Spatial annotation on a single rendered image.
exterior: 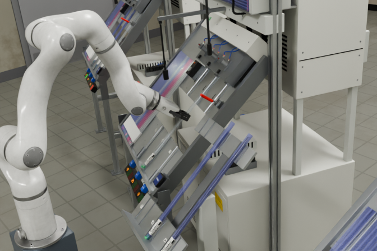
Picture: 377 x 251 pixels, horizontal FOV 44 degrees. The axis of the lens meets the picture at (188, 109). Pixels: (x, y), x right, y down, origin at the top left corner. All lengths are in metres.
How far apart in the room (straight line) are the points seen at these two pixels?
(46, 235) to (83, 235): 1.15
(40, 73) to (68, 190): 1.88
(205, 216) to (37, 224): 0.60
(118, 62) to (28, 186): 0.55
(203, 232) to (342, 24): 0.98
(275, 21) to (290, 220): 0.97
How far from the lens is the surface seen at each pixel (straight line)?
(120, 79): 1.79
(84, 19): 1.68
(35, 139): 1.61
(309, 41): 1.92
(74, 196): 3.32
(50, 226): 1.82
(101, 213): 3.10
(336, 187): 2.33
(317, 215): 2.36
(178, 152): 1.92
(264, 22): 1.75
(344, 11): 1.98
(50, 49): 1.56
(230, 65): 1.87
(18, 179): 1.73
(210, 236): 1.78
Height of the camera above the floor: 1.80
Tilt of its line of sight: 25 degrees down
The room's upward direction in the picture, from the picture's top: 5 degrees counter-clockwise
